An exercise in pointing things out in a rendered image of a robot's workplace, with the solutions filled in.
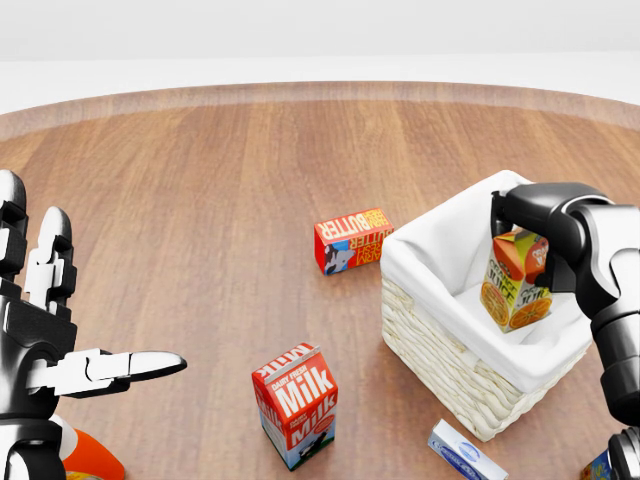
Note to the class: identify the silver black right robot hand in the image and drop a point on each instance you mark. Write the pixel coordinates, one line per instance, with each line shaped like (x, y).
(610, 250)

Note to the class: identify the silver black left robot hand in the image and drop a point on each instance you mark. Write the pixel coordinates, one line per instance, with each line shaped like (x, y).
(35, 335)

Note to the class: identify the orange juice carton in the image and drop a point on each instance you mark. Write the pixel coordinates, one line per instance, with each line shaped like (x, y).
(505, 287)

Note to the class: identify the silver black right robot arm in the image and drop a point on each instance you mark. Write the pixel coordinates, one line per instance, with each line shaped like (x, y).
(622, 370)

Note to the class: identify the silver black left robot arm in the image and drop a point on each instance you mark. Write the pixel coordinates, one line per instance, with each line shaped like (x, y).
(25, 452)

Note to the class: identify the white wicker basket with liner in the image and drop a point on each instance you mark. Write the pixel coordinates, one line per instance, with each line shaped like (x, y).
(440, 345)

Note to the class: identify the orange and white pack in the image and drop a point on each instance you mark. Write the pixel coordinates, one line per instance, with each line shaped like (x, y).
(92, 457)

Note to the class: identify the yellow and blue printed pack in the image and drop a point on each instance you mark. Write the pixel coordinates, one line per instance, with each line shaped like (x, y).
(597, 470)

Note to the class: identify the white and blue box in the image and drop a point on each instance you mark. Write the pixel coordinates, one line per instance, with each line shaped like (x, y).
(460, 450)

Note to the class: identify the red butter box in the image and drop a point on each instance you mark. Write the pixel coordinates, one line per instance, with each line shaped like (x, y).
(350, 245)

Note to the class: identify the red milk carton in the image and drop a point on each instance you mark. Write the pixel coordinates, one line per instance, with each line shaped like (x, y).
(300, 400)

